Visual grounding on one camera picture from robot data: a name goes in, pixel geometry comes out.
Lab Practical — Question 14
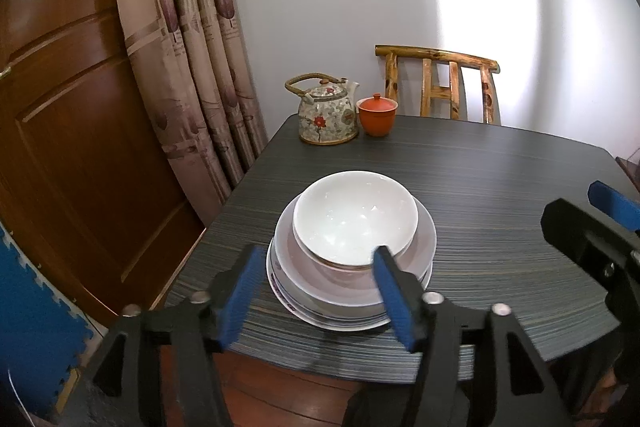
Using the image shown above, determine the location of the orange lidded cup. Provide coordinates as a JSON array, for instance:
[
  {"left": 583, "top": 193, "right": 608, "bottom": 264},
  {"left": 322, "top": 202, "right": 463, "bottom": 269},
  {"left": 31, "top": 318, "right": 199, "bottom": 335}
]
[{"left": 355, "top": 93, "right": 399, "bottom": 138}]

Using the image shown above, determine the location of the blue foam mat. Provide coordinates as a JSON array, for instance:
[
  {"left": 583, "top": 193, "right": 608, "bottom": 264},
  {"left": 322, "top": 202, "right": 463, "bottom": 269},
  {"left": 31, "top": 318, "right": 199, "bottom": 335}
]
[{"left": 0, "top": 226, "right": 97, "bottom": 419}]

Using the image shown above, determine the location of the brown wooden door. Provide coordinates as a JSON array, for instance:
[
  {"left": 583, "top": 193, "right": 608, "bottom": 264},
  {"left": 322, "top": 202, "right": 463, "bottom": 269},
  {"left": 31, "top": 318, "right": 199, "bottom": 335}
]
[{"left": 0, "top": 0, "right": 222, "bottom": 333}]

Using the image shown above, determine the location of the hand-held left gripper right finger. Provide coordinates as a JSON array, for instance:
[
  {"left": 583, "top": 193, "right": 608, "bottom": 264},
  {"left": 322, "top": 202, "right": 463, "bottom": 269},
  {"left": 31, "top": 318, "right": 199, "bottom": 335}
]
[{"left": 372, "top": 245, "right": 572, "bottom": 427}]

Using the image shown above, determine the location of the dark wooden side table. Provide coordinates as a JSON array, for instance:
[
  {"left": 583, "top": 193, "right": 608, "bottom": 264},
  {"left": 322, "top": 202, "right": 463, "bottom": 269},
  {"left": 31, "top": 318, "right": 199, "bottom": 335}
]
[{"left": 615, "top": 146, "right": 640, "bottom": 195}]

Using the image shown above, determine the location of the white bowl with pink flowers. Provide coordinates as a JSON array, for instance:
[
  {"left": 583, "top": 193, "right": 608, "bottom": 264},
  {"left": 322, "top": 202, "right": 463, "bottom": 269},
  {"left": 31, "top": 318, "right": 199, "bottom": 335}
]
[{"left": 292, "top": 171, "right": 419, "bottom": 271}]

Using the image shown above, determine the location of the beige patterned curtain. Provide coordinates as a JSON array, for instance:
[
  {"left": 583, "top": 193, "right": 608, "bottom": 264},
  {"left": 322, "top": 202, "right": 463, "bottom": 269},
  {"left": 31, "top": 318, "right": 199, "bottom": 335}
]
[{"left": 112, "top": 0, "right": 269, "bottom": 208}]

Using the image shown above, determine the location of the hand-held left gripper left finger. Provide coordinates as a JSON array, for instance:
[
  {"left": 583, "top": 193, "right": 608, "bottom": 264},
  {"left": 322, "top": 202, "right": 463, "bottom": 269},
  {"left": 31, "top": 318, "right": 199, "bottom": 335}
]
[{"left": 60, "top": 244, "right": 267, "bottom": 427}]

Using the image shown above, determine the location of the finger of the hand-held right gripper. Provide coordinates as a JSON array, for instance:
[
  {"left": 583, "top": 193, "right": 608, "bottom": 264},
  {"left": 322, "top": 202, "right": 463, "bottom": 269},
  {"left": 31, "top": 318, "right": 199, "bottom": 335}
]
[
  {"left": 588, "top": 179, "right": 640, "bottom": 236},
  {"left": 541, "top": 198, "right": 640, "bottom": 294}
]

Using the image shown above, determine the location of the wooden chair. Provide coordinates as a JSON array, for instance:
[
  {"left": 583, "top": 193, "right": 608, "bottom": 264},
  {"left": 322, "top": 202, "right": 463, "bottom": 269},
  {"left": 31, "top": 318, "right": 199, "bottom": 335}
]
[{"left": 374, "top": 45, "right": 501, "bottom": 126}]

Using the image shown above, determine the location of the floral ceramic teapot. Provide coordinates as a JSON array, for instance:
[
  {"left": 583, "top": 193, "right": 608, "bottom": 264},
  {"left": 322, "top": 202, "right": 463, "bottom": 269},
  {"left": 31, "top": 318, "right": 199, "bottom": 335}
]
[{"left": 284, "top": 74, "right": 361, "bottom": 146}]

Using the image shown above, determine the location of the large blue-rimmed floral plate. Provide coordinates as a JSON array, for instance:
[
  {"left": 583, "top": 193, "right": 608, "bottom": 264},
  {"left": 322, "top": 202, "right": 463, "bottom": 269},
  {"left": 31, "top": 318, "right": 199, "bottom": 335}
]
[{"left": 266, "top": 237, "right": 434, "bottom": 332}]

